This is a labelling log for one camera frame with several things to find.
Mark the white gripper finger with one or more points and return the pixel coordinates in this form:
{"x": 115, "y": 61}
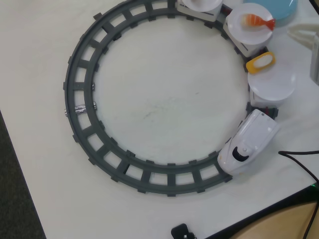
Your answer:
{"x": 300, "y": 36}
{"x": 307, "y": 27}

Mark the yellow egg sushi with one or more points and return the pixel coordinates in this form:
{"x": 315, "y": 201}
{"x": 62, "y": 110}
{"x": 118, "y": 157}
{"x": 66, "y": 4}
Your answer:
{"x": 259, "y": 62}

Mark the light blue dish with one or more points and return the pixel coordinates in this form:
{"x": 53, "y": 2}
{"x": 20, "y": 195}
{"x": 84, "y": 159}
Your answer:
{"x": 281, "y": 10}

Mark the orange shrimp sushi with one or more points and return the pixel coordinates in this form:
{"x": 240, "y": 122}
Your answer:
{"x": 254, "y": 19}

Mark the white Shinkansen toy locomotive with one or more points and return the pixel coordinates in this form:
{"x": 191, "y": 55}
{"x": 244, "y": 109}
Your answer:
{"x": 251, "y": 134}

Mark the light wooden table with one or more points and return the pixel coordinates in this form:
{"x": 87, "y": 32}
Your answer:
{"x": 279, "y": 224}

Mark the black plastic device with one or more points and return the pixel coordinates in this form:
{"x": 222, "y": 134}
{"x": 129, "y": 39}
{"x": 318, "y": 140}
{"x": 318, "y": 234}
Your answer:
{"x": 182, "y": 230}

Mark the small silver foil piece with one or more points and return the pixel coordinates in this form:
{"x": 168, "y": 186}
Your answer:
{"x": 93, "y": 87}

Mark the silver foil tape strip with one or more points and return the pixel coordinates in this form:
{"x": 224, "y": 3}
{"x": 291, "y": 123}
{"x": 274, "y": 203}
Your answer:
{"x": 80, "y": 109}

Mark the grey circular toy rail track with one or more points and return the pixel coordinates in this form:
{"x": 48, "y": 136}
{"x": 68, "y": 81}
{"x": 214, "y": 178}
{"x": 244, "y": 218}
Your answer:
{"x": 172, "y": 179}

